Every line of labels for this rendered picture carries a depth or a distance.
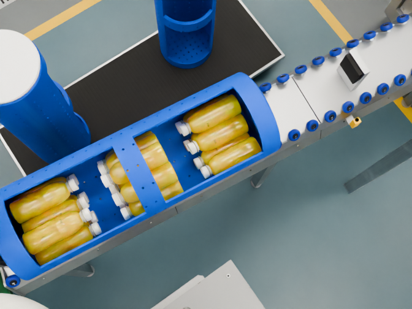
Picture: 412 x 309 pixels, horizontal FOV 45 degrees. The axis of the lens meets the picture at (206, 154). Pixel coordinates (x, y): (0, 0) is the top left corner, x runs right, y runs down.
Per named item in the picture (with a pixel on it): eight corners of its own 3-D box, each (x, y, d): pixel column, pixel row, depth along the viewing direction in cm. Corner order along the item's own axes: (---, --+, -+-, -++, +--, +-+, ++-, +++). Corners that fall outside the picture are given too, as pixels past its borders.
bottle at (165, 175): (181, 184, 154) (126, 213, 151) (173, 171, 159) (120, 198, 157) (173, 168, 150) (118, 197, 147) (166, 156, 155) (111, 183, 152)
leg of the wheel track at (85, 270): (96, 273, 254) (66, 268, 193) (86, 278, 253) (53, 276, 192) (91, 263, 255) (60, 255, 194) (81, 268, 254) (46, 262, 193)
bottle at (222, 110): (234, 106, 167) (185, 131, 164) (229, 89, 162) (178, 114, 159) (244, 116, 161) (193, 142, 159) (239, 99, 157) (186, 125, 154)
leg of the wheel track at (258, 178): (263, 184, 268) (284, 154, 207) (254, 189, 267) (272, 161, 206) (257, 175, 269) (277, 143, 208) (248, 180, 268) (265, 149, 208)
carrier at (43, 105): (84, 170, 252) (96, 118, 259) (30, 111, 167) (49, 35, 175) (29, 162, 252) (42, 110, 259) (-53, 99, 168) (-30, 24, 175)
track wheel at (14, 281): (16, 276, 157) (15, 271, 159) (2, 282, 157) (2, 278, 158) (23, 284, 160) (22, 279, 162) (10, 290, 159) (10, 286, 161)
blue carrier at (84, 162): (275, 161, 172) (287, 130, 145) (40, 285, 159) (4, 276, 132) (235, 95, 180) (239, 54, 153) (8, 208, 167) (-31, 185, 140)
